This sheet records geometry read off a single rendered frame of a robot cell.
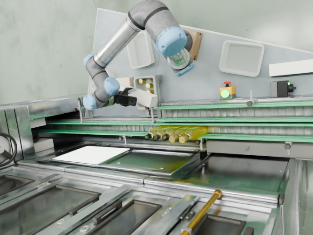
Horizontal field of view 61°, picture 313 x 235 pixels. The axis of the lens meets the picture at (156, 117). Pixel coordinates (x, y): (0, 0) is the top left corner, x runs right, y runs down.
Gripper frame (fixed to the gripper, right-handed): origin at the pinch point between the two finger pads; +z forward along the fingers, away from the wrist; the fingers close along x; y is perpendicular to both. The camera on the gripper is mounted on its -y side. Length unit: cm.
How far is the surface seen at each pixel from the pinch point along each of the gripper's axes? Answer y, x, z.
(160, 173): -37.1, 24.3, -22.8
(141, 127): 5.0, 26.9, 21.1
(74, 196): -10, 39, -49
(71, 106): 76, 35, 22
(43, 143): 78, 64, 0
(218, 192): -67, 14, -32
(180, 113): -20.4, 7.8, 21.1
